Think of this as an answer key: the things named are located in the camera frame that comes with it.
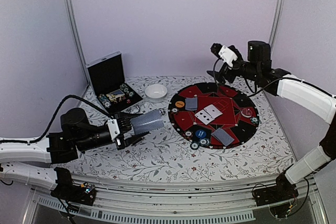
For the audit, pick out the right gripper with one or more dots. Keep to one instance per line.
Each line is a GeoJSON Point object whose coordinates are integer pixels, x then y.
{"type": "Point", "coordinates": [218, 77]}

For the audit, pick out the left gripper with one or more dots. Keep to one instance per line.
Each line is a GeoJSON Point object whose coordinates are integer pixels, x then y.
{"type": "Point", "coordinates": [122, 118]}

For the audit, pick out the blue card deck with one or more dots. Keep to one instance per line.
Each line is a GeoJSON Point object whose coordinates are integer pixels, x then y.
{"type": "Point", "coordinates": [147, 122]}

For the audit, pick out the face up ace card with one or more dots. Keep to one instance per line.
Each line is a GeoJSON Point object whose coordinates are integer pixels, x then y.
{"type": "Point", "coordinates": [213, 111]}

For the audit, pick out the dealt cards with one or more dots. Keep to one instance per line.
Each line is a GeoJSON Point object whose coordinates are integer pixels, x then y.
{"type": "Point", "coordinates": [191, 104]}
{"type": "Point", "coordinates": [223, 137]}

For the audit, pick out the orange big blind button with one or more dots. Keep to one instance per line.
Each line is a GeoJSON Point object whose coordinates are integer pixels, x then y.
{"type": "Point", "coordinates": [179, 104]}

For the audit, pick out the green chips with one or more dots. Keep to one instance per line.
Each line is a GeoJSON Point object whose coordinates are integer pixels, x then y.
{"type": "Point", "coordinates": [204, 142]}
{"type": "Point", "coordinates": [254, 120]}

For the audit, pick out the blue small blind button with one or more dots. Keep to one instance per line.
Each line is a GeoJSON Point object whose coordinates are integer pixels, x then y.
{"type": "Point", "coordinates": [200, 134]}

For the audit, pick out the red chips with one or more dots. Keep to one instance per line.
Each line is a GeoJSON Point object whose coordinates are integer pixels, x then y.
{"type": "Point", "coordinates": [188, 134]}

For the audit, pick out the blue chips off mat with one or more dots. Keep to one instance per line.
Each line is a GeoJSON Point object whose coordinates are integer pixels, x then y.
{"type": "Point", "coordinates": [194, 146]}

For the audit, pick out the face up spade card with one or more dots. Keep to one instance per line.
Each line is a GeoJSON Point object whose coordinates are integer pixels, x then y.
{"type": "Point", "coordinates": [204, 117]}

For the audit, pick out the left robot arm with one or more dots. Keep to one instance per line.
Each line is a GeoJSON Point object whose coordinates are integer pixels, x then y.
{"type": "Point", "coordinates": [15, 158]}

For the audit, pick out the long poker chip row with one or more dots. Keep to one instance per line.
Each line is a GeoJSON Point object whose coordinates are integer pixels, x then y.
{"type": "Point", "coordinates": [104, 100]}

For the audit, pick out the green twenty poker chip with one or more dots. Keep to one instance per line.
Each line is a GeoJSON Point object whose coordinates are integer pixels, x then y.
{"type": "Point", "coordinates": [131, 94]}

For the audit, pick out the boxed playing card deck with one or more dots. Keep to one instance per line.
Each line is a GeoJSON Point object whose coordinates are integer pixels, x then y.
{"type": "Point", "coordinates": [114, 95]}

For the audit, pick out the round red black poker mat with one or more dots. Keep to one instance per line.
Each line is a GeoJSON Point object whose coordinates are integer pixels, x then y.
{"type": "Point", "coordinates": [228, 100]}

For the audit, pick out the short poker chip row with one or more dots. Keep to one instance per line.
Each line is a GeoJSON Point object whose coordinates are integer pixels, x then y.
{"type": "Point", "coordinates": [124, 88]}

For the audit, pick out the white ceramic bowl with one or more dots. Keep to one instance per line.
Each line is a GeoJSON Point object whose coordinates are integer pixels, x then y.
{"type": "Point", "coordinates": [155, 92]}

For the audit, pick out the floral tablecloth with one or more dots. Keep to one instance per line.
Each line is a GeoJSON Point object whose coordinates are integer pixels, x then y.
{"type": "Point", "coordinates": [164, 156]}

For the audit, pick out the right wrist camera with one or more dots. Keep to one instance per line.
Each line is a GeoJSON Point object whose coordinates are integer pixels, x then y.
{"type": "Point", "coordinates": [224, 53]}

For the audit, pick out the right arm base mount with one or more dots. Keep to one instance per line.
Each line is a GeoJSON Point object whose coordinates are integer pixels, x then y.
{"type": "Point", "coordinates": [265, 195]}

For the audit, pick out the aluminium frame post left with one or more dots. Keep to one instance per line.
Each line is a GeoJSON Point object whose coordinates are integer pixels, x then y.
{"type": "Point", "coordinates": [76, 38]}

